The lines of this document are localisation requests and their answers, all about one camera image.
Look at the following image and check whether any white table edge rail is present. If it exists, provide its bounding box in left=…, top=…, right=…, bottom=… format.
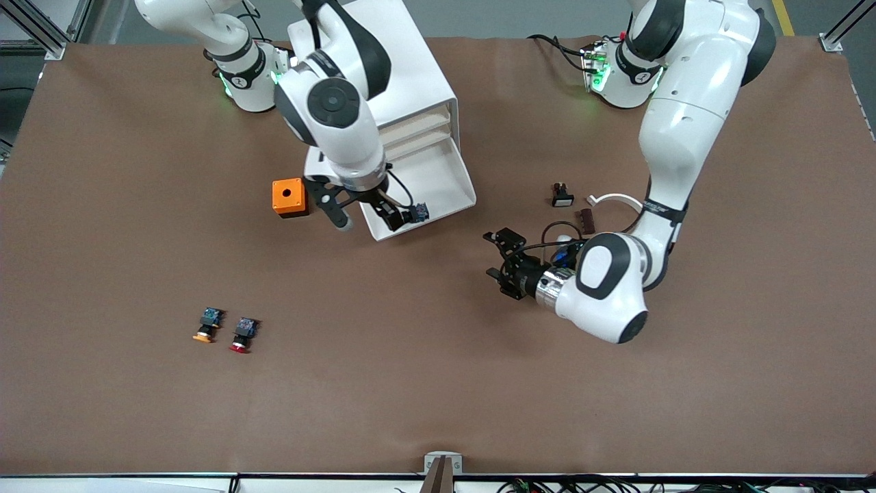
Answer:
left=0, top=472, right=876, bottom=493

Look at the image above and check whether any black base cable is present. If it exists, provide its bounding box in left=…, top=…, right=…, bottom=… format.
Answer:
left=526, top=34, right=591, bottom=73
left=236, top=0, right=274, bottom=43

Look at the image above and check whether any orange button enclosure box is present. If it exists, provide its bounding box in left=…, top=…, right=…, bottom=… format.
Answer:
left=272, top=178, right=309, bottom=219

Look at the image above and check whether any white plastic drawer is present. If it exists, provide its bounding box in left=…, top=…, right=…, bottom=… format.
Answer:
left=378, top=110, right=453, bottom=146
left=382, top=127, right=454, bottom=161
left=359, top=134, right=478, bottom=242

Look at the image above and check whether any red push button module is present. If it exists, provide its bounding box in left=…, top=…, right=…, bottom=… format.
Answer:
left=228, top=316, right=261, bottom=355

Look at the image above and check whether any orange push button module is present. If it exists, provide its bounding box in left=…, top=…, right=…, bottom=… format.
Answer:
left=192, top=307, right=226, bottom=344

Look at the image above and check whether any black right base cable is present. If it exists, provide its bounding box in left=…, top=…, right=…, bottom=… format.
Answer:
left=236, top=0, right=274, bottom=43

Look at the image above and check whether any white curved pipe clamp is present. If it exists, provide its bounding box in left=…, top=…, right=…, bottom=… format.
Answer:
left=586, top=192, right=647, bottom=210

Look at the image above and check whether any brown grey camera strut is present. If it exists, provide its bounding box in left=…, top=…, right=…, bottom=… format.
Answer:
left=418, top=457, right=456, bottom=493

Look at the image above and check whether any white drawer cabinet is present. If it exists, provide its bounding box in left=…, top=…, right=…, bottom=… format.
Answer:
left=287, top=0, right=459, bottom=180

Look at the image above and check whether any grey metal table bracket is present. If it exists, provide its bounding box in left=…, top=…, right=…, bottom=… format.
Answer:
left=424, top=451, right=464, bottom=475

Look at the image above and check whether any black left base cable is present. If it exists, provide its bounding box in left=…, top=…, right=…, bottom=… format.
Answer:
left=526, top=34, right=591, bottom=73

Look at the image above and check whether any black cable bundle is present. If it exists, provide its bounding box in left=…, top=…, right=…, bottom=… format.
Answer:
left=394, top=475, right=876, bottom=493

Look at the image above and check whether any aluminium frame post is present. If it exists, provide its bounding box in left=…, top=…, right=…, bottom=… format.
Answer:
left=0, top=0, right=93, bottom=62
left=818, top=0, right=876, bottom=54

